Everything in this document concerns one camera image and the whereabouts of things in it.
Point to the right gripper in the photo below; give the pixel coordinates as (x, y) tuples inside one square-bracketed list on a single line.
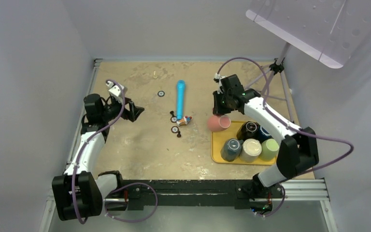
[(218, 109)]

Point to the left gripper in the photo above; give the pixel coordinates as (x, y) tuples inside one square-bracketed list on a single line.
[(133, 112)]

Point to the pink ceramic mug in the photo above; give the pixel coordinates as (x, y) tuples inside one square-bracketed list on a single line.
[(218, 123)]

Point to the black ceramic mug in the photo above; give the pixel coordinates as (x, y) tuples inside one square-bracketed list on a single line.
[(249, 130)]

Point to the grey teal ceramic mug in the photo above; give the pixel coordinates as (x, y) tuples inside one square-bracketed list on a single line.
[(231, 149)]

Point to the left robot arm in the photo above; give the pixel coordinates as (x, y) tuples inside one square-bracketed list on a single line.
[(78, 195)]

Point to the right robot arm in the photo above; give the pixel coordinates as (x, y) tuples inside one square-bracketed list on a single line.
[(297, 147)]

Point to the dark blue ceramic mug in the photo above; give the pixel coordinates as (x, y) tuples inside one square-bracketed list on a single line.
[(263, 135)]

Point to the cream white ceramic mug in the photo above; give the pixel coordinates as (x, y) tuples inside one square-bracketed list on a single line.
[(251, 149)]

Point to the light green ceramic mug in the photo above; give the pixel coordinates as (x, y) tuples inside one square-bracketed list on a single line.
[(270, 149)]

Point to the blue toy microphone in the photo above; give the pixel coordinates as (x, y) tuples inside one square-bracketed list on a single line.
[(180, 98)]

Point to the translucent perforated panel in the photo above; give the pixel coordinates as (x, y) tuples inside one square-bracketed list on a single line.
[(329, 31)]

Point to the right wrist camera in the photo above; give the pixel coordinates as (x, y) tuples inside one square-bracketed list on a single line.
[(218, 78)]

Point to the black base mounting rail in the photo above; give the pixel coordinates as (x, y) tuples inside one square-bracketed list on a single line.
[(238, 194)]

